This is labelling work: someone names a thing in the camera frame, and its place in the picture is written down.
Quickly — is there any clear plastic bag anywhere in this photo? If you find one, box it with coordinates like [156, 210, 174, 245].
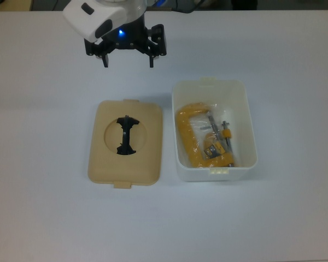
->
[176, 102, 242, 168]

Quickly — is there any large yellow C-clamp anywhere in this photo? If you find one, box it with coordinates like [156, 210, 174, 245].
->
[175, 102, 236, 169]

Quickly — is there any small yellow clamp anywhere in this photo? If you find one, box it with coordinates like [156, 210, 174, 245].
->
[203, 133, 227, 160]

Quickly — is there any beige plastic case lid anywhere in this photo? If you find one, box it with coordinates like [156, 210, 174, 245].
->
[87, 98, 164, 189]

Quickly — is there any metal screw with yellow collar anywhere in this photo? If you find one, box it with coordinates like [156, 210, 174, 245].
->
[221, 121, 235, 152]

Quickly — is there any black lid handle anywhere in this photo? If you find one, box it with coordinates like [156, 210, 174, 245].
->
[116, 114, 140, 156]

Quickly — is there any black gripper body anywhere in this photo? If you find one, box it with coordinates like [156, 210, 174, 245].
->
[102, 13, 151, 51]

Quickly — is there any white plastic case box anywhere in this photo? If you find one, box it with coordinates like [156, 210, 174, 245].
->
[171, 76, 259, 183]

